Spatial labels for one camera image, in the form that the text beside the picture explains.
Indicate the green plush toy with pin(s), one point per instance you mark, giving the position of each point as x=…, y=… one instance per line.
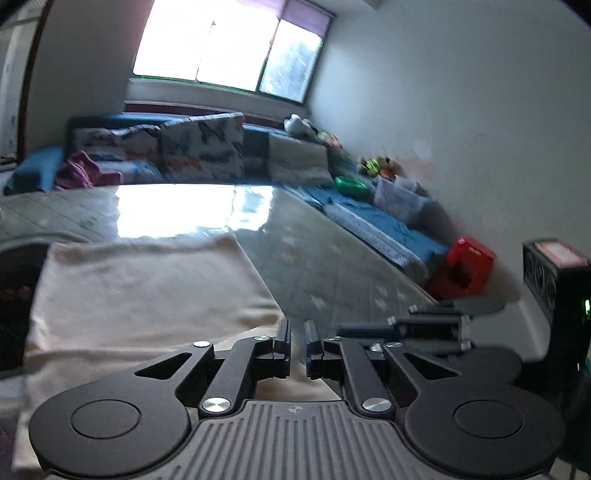
x=368, y=166

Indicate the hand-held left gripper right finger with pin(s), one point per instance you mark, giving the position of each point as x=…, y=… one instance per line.
x=312, y=346

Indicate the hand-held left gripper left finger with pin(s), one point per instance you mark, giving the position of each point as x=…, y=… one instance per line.
x=284, y=346

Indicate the cream garment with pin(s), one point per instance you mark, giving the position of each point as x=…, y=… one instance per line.
x=147, y=295

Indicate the large clear plastic storage box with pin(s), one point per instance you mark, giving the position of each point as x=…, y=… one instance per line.
x=401, y=205

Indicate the blue sofa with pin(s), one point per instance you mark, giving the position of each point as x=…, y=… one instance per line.
x=256, y=143

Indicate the red plastic stool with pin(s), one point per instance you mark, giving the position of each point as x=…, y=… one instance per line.
x=461, y=267

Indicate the small clear plastic box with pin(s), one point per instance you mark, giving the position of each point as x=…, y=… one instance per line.
x=407, y=184

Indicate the purple roller blind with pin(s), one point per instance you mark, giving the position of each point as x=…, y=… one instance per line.
x=300, y=14

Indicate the brown plush bear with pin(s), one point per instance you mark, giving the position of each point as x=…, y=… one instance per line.
x=388, y=168

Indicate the pink cloth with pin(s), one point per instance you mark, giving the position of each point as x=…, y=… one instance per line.
x=83, y=170

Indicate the blue patterned sofa cover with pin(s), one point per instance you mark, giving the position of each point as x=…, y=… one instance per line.
x=383, y=235

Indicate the pink plush toy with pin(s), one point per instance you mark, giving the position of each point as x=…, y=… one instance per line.
x=330, y=141

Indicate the panda plush toy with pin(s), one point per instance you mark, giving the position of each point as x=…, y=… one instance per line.
x=298, y=125

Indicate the green bowl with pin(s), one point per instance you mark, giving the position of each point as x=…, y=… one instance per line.
x=351, y=183

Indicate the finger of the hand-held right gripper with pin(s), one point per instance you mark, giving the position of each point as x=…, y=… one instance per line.
x=369, y=330
x=434, y=314

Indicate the square butterfly print pillow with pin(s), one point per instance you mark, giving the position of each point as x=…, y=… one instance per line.
x=203, y=147

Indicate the long butterfly print pillow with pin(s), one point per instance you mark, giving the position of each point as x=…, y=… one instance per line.
x=115, y=147

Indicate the round black induction cooker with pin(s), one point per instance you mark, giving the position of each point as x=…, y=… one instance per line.
x=14, y=295

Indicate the grey pillow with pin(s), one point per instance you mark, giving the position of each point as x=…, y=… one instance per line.
x=298, y=161

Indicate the window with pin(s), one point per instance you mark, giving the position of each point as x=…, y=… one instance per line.
x=207, y=41

